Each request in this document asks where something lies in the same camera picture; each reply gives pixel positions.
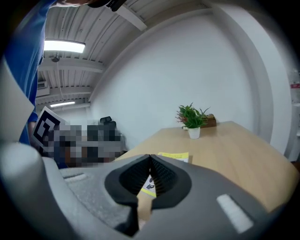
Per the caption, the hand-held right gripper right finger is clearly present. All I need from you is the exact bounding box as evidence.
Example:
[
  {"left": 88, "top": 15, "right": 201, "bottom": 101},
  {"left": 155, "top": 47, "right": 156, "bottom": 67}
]
[{"left": 138, "top": 154, "right": 287, "bottom": 240}]

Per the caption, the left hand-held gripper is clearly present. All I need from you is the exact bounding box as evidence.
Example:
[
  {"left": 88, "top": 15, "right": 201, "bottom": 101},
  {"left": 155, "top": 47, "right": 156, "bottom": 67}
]
[{"left": 32, "top": 105, "right": 69, "bottom": 154}]

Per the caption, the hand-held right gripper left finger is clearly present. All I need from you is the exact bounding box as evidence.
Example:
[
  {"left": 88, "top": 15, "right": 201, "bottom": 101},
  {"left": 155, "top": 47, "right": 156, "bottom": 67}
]
[{"left": 57, "top": 154, "right": 152, "bottom": 237}]

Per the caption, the booklet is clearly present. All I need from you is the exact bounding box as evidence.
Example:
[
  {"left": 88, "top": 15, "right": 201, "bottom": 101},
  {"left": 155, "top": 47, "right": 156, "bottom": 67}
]
[{"left": 140, "top": 151, "right": 190, "bottom": 199}]

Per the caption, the ceiling light tube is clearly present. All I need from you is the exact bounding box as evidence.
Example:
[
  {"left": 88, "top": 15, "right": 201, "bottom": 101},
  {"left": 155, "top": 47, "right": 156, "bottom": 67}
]
[{"left": 50, "top": 101, "right": 76, "bottom": 108}]

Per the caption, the light wooden table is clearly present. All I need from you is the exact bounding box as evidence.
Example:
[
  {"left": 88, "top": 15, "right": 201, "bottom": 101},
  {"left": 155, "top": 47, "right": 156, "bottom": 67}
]
[{"left": 112, "top": 120, "right": 300, "bottom": 221}]

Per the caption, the black office chair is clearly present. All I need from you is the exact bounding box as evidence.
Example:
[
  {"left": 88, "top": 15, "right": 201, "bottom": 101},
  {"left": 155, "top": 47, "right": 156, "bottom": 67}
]
[{"left": 99, "top": 116, "right": 117, "bottom": 125}]

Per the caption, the person's blue shirt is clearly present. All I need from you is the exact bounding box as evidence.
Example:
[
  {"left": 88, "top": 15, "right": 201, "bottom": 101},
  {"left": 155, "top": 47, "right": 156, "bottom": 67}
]
[{"left": 2, "top": 0, "right": 57, "bottom": 146}]

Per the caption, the brown wooden organizer box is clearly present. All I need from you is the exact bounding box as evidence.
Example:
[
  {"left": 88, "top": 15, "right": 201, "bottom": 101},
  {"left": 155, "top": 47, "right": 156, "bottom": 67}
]
[{"left": 201, "top": 113, "right": 217, "bottom": 128}]

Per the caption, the green plant in white pot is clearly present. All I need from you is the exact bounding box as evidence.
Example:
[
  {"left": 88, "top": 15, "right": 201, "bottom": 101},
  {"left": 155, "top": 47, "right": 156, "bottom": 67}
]
[{"left": 177, "top": 102, "right": 211, "bottom": 140}]

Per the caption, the ceiling light panel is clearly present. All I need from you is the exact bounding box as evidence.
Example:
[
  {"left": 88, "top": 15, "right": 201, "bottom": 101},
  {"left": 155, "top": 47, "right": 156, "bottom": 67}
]
[{"left": 44, "top": 39, "right": 86, "bottom": 54}]

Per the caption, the black head camera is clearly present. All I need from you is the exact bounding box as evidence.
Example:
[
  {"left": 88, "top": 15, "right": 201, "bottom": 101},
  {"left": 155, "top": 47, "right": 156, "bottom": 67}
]
[{"left": 87, "top": 0, "right": 128, "bottom": 13}]

